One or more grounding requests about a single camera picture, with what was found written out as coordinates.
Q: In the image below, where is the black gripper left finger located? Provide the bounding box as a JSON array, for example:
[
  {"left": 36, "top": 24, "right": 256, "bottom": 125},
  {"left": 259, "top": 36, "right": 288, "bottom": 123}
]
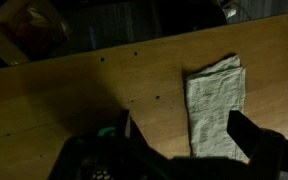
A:
[{"left": 117, "top": 109, "right": 172, "bottom": 161}]

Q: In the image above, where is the black mesh basket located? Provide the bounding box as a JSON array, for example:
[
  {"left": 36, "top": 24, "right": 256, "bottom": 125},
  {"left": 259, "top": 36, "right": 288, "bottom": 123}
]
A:
[{"left": 48, "top": 131, "right": 158, "bottom": 180}]

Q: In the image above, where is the white towel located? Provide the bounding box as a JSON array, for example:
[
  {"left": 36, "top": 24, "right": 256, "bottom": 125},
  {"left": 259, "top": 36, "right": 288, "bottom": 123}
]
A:
[{"left": 184, "top": 54, "right": 250, "bottom": 164}]

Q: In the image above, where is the large cardboard box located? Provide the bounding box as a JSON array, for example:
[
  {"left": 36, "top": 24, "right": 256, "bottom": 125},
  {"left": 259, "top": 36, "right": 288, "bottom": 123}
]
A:
[{"left": 0, "top": 0, "right": 72, "bottom": 67}]

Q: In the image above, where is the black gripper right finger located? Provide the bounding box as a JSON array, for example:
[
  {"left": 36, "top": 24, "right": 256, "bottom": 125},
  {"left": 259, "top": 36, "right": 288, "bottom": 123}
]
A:
[{"left": 226, "top": 109, "right": 285, "bottom": 166}]

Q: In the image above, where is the white plug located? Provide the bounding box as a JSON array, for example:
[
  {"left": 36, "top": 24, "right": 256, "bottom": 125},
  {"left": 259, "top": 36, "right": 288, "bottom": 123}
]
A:
[{"left": 222, "top": 0, "right": 239, "bottom": 20}]

